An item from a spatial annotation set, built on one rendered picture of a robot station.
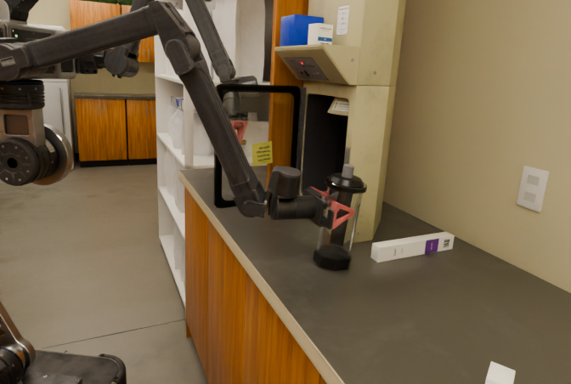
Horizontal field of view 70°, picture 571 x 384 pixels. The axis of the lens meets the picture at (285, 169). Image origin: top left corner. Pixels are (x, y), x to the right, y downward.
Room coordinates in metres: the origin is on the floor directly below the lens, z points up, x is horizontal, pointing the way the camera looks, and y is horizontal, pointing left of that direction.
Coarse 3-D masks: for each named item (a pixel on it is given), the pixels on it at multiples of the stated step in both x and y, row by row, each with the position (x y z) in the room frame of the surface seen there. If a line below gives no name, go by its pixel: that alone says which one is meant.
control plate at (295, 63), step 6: (288, 60) 1.33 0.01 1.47; (294, 60) 1.29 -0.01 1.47; (300, 60) 1.26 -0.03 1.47; (306, 60) 1.22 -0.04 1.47; (312, 60) 1.19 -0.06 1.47; (294, 66) 1.33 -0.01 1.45; (300, 66) 1.29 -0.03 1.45; (306, 66) 1.26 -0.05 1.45; (312, 66) 1.22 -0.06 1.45; (318, 66) 1.19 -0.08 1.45; (312, 72) 1.25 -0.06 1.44; (312, 78) 1.29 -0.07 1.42; (318, 78) 1.25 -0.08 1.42; (324, 78) 1.22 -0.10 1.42
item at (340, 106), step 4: (336, 100) 1.27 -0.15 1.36; (340, 100) 1.25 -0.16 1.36; (344, 100) 1.24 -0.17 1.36; (332, 104) 1.28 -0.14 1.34; (336, 104) 1.26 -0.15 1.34; (340, 104) 1.25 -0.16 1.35; (344, 104) 1.24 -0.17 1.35; (348, 104) 1.23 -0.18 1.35; (332, 108) 1.27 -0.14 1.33; (336, 108) 1.25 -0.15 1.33; (340, 108) 1.24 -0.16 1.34; (344, 108) 1.23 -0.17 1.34; (348, 108) 1.22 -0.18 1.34; (328, 112) 1.29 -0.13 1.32; (332, 112) 1.26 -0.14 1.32; (336, 112) 1.24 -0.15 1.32; (340, 112) 1.23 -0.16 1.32; (344, 112) 1.23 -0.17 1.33
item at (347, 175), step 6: (348, 168) 0.99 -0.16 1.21; (336, 174) 1.01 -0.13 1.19; (342, 174) 1.00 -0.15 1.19; (348, 174) 0.99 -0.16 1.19; (330, 180) 0.99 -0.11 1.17; (336, 180) 0.98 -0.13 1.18; (342, 180) 0.97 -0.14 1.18; (348, 180) 0.97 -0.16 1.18; (354, 180) 0.98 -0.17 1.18; (360, 180) 0.99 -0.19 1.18; (348, 186) 0.96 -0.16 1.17; (354, 186) 0.96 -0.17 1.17; (360, 186) 0.97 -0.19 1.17
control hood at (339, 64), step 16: (288, 48) 1.27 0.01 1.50; (304, 48) 1.18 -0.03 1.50; (320, 48) 1.09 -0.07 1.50; (336, 48) 1.10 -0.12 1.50; (352, 48) 1.12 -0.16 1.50; (288, 64) 1.36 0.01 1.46; (320, 64) 1.16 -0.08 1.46; (336, 64) 1.10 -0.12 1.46; (352, 64) 1.12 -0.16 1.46; (304, 80) 1.36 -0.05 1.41; (320, 80) 1.25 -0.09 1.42; (336, 80) 1.16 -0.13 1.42; (352, 80) 1.12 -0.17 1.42
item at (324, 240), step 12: (336, 192) 0.97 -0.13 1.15; (348, 192) 0.95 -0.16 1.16; (348, 204) 0.96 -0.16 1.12; (336, 216) 0.96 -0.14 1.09; (324, 228) 0.98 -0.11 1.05; (336, 228) 0.96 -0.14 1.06; (348, 228) 0.96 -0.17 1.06; (324, 240) 0.97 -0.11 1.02; (336, 240) 0.96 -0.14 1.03; (348, 240) 0.97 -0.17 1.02; (324, 252) 0.97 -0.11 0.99; (336, 252) 0.96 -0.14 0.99; (348, 252) 0.97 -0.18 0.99
